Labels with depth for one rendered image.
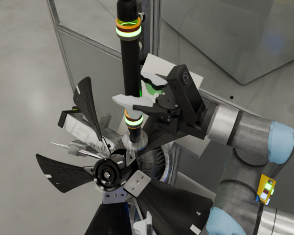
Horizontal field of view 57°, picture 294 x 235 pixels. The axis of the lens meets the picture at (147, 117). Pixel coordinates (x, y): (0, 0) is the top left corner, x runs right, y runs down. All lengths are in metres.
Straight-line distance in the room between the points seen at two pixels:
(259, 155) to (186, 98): 0.17
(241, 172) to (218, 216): 0.11
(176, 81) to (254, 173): 0.25
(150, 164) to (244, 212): 0.57
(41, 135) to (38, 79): 0.80
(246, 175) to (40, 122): 2.43
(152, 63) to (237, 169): 0.68
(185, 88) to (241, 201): 0.24
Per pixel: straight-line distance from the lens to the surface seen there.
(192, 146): 1.47
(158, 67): 1.15
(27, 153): 2.66
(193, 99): 0.54
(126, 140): 0.74
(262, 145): 0.54
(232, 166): 0.61
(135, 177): 0.99
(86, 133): 1.20
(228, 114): 0.54
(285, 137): 0.55
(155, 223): 0.94
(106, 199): 1.05
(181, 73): 0.51
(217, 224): 0.55
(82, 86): 1.02
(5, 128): 2.92
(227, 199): 0.56
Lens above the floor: 2.07
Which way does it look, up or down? 51 degrees down
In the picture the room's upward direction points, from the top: straight up
